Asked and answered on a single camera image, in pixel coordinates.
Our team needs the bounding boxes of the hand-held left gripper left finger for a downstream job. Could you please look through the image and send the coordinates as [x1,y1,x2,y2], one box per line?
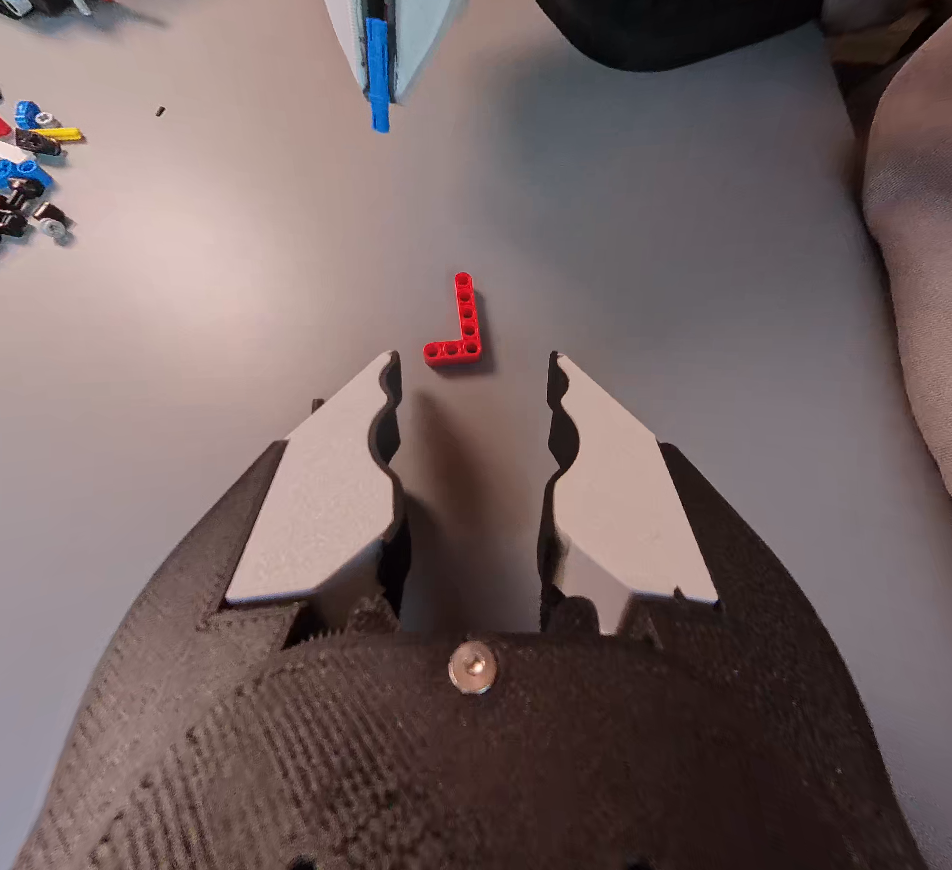
[223,351,410,614]

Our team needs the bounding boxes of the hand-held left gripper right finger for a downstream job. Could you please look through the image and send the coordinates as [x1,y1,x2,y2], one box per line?
[537,351,721,635]

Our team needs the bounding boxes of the red angled lego beam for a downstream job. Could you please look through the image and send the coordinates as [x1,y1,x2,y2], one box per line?
[422,272,484,370]

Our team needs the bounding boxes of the single blue lego pin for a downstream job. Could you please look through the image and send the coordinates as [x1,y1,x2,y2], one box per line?
[364,18,392,134]

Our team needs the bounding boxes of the pile of mixed lego pieces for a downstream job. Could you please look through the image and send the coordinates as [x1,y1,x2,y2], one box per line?
[0,92,84,253]

